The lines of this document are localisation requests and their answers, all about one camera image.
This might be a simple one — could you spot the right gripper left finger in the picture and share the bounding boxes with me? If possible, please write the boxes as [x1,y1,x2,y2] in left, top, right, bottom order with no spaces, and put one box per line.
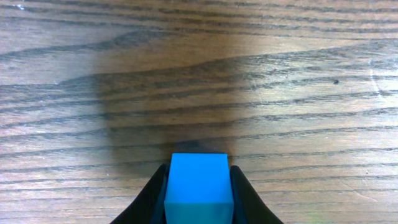
[110,164,170,224]

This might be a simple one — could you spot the blue cube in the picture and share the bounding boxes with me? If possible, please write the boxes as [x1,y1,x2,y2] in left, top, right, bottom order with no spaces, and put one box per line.
[164,152,234,224]

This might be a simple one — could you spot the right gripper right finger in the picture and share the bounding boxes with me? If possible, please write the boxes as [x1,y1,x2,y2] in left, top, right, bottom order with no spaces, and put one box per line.
[229,165,284,224]

